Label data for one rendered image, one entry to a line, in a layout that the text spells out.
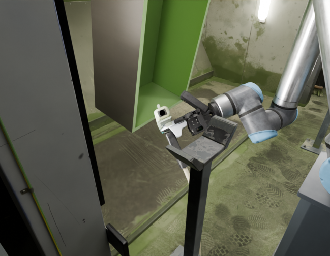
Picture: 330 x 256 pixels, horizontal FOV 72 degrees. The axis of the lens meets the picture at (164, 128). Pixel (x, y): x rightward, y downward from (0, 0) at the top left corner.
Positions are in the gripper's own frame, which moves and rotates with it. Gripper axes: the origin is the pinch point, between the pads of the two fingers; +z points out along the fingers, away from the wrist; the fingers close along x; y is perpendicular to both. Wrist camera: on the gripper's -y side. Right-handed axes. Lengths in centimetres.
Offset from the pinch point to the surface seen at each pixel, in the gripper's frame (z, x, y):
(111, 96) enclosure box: 19, 53, -36
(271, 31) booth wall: -168, 167, -67
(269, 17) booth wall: -170, 160, -82
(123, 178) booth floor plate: 38, 87, 12
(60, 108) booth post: 20.0, -34.6, -9.3
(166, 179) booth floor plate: 10, 86, 26
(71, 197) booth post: 30.8, -20.7, 9.0
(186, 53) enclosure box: -40, 73, -50
